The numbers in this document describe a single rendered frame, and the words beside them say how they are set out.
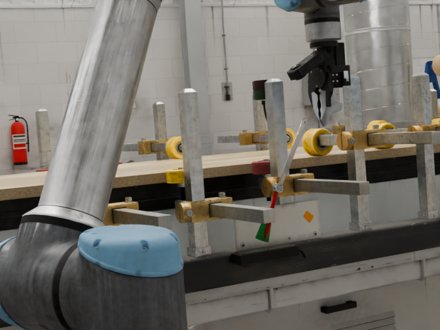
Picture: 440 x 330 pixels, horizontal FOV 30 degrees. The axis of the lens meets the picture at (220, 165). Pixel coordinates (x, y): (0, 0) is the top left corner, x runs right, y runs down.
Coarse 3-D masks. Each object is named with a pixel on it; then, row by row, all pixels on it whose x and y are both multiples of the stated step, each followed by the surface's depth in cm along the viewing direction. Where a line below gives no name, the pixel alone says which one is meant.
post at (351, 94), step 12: (348, 96) 222; (360, 96) 222; (348, 108) 222; (360, 108) 222; (348, 120) 222; (360, 120) 222; (348, 156) 224; (360, 156) 222; (348, 168) 224; (360, 168) 222; (348, 180) 225; (360, 180) 222; (360, 204) 223; (360, 216) 223
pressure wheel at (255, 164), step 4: (260, 160) 227; (264, 160) 224; (268, 160) 227; (252, 164) 224; (256, 164) 222; (260, 164) 221; (264, 164) 221; (268, 164) 221; (252, 168) 224; (256, 168) 222; (260, 168) 221; (264, 168) 221; (268, 168) 221; (252, 172) 224; (256, 172) 222; (260, 172) 221; (264, 172) 221; (268, 172) 221; (264, 176) 224; (268, 176) 224; (268, 200) 225
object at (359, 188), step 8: (296, 184) 210; (304, 184) 207; (312, 184) 204; (320, 184) 201; (328, 184) 198; (336, 184) 196; (344, 184) 193; (352, 184) 190; (360, 184) 188; (368, 184) 189; (320, 192) 202; (328, 192) 199; (336, 192) 196; (344, 192) 193; (352, 192) 190; (360, 192) 188; (368, 192) 189
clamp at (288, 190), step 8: (288, 176) 210; (296, 176) 211; (304, 176) 213; (312, 176) 214; (264, 184) 211; (272, 184) 208; (288, 184) 210; (264, 192) 211; (272, 192) 208; (280, 192) 209; (288, 192) 210; (296, 192) 211; (304, 192) 213
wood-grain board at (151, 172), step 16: (400, 144) 281; (160, 160) 290; (176, 160) 281; (208, 160) 263; (224, 160) 256; (240, 160) 248; (256, 160) 241; (304, 160) 238; (320, 160) 241; (336, 160) 244; (0, 176) 260; (16, 176) 252; (32, 176) 245; (128, 176) 212; (144, 176) 214; (160, 176) 216; (208, 176) 223; (0, 192) 196; (16, 192) 197; (32, 192) 199
